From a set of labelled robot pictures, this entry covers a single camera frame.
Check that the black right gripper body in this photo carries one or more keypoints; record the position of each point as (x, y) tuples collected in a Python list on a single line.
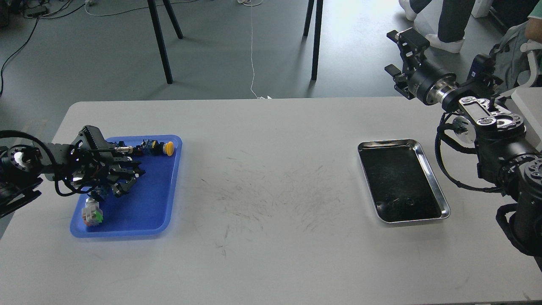
[(430, 82)]

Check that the walking person legs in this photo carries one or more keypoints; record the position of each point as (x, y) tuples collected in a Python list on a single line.
[(453, 20)]

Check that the white box on floor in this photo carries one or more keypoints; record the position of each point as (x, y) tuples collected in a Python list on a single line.
[(481, 8)]

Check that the black tripod left legs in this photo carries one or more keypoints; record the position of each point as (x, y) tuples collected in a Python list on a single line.
[(152, 6)]

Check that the silver metal tray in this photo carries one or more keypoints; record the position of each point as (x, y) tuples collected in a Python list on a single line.
[(402, 184)]

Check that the blue plastic tray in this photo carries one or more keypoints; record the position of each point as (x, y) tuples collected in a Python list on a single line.
[(146, 209)]

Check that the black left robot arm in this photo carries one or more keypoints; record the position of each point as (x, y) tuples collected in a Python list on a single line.
[(22, 166)]

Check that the grey backpack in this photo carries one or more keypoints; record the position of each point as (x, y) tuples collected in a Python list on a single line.
[(511, 65)]

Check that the green white switch block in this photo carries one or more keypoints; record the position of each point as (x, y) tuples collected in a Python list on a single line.
[(92, 215)]

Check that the black tripod right legs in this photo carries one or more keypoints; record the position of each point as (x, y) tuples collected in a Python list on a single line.
[(318, 5)]

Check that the person sitting at right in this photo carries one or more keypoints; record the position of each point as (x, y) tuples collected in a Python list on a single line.
[(533, 29)]

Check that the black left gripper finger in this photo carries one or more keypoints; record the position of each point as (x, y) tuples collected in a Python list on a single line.
[(121, 180), (124, 162)]

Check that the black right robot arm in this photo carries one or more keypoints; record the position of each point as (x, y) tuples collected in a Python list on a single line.
[(475, 122)]

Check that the black tripod legs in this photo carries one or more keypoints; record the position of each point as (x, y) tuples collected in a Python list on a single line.
[(318, 5), (152, 6)]

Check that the white office chair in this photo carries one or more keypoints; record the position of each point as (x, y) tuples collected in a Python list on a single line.
[(529, 49)]

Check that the yellow push button switch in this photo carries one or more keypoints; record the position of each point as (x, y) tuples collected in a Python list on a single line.
[(154, 147)]

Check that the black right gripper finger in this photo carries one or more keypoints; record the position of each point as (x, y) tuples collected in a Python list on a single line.
[(400, 80), (412, 46)]

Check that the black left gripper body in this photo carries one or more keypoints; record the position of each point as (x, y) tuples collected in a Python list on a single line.
[(92, 163)]

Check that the white side table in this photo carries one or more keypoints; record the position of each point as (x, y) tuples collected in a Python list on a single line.
[(529, 102)]

